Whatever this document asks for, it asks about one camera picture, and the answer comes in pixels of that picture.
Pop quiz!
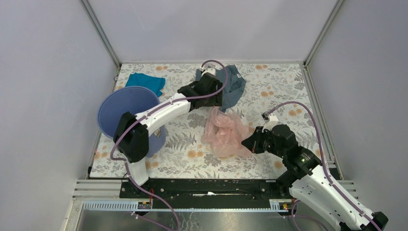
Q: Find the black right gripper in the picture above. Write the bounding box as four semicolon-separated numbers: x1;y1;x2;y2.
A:
241;126;285;158

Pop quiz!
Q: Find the pink plastic trash bag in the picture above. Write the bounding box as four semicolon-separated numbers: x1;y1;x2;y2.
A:
201;107;254;158

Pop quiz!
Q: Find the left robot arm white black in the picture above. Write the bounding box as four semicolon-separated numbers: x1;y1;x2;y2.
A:
113;72;225;198

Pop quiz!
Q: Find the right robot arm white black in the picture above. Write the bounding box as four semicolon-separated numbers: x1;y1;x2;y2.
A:
242;124;388;231

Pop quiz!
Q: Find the blue plastic trash bin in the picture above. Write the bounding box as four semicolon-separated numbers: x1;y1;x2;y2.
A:
97;86;166;163

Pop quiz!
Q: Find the grey-blue shirt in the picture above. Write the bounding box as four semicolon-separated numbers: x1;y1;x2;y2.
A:
191;65;246;112

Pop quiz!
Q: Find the floral tablecloth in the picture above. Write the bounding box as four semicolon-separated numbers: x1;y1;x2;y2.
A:
89;63;332;180

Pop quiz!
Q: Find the teal cloth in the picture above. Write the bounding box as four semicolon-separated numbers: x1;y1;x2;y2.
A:
125;73;166;97

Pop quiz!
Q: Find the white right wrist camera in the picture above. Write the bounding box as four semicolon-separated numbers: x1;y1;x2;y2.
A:
262;112;279;131

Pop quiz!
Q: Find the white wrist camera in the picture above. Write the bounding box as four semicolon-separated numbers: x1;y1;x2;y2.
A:
262;112;279;131
199;64;217;76

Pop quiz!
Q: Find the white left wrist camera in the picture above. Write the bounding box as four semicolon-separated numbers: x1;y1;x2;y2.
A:
199;64;217;76

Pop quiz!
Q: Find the white slotted cable duct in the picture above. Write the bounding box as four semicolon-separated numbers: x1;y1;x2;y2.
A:
83;198;290;213

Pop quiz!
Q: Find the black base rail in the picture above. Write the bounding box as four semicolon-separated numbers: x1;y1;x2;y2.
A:
119;179;293;205

